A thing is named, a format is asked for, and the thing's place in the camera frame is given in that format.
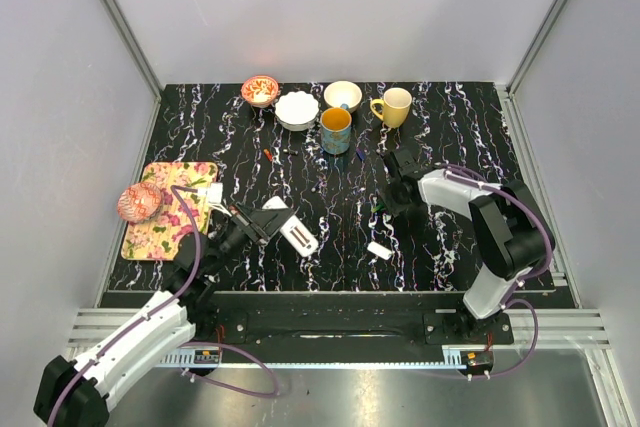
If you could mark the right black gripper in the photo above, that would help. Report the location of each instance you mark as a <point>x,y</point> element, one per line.
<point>392,207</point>

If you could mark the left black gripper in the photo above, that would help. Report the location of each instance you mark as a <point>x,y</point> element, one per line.
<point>259,225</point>

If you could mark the white battery cover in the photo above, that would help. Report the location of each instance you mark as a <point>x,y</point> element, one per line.
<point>379,251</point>

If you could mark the white remote control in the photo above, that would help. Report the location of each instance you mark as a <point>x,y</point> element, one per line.
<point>294,230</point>

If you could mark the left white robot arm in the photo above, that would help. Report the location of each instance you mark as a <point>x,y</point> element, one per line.
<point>84,390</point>

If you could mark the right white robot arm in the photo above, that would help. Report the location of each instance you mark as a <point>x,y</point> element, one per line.
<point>514,240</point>

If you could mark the floral rectangular tray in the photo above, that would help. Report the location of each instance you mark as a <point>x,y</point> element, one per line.
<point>158,238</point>

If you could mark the yellow mug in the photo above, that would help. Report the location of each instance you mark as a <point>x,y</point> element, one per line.
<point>393,107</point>

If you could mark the red patterned bowl on tray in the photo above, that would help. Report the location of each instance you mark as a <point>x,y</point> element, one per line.
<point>139,202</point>

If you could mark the blue mug orange inside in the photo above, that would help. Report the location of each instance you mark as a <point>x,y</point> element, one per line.
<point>335,130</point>

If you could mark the cream round bowl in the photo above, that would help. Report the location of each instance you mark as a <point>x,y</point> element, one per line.
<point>340,93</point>

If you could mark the white scalloped bowl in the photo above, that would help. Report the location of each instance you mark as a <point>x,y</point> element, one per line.
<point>296,111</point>

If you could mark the orange floral small bowl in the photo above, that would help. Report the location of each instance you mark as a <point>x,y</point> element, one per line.
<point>260,90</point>

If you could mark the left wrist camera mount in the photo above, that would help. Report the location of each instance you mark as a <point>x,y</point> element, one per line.
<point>213,195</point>

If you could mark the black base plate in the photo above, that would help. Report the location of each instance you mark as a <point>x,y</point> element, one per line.
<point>359,328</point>

